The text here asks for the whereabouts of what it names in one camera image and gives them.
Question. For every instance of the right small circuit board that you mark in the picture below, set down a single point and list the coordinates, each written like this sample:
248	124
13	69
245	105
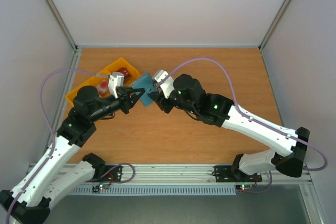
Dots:
245	187

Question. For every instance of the yellow bin near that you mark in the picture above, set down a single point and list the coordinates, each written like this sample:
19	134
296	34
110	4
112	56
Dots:
72	94

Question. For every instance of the yellow bin far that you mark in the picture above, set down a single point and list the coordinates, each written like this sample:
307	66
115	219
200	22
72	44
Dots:
116	65

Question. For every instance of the aluminium front rail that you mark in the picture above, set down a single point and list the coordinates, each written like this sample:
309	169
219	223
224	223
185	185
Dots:
200	174

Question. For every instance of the white red-dot card stack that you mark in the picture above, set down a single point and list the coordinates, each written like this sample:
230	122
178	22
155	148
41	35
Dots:
102	87

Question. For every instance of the grey slotted cable duct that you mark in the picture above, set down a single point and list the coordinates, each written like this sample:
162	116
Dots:
156	190

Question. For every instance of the teal card holder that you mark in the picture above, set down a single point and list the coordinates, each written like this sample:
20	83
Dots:
145	81

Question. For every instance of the yellow bin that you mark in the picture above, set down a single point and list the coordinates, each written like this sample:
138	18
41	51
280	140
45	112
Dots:
116	65
93	81
72	94

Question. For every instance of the red card stack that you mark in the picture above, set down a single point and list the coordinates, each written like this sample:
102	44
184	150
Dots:
125	72

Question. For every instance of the small circuit board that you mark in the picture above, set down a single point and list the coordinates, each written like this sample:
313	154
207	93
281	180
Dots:
245	187
100	187

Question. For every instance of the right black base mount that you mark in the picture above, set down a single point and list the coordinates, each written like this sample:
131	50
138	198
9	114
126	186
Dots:
224	174

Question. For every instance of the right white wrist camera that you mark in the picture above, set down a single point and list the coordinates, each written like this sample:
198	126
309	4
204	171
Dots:
163	81

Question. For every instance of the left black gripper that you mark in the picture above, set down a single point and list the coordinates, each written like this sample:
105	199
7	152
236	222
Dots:
127	100

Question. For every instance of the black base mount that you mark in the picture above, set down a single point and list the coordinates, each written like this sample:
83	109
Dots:
224	174
107	174

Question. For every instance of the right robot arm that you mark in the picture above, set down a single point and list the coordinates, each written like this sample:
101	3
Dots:
287	147

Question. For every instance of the left small circuit board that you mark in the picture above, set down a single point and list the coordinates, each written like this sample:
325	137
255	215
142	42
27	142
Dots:
100	187

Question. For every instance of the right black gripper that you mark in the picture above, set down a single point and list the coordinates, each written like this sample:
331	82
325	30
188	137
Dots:
163	100

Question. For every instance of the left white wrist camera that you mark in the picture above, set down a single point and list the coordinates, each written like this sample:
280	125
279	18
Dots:
116	80

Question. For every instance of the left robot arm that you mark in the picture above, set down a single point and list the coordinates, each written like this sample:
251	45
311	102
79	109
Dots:
32	199

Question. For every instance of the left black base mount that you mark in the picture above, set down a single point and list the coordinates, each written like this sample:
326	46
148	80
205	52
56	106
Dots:
107	174

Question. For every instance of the yellow bin middle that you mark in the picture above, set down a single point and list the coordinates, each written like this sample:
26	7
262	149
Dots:
93	81

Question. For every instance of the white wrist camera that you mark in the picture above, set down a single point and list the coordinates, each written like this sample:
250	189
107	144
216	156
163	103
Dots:
116	80
163	81

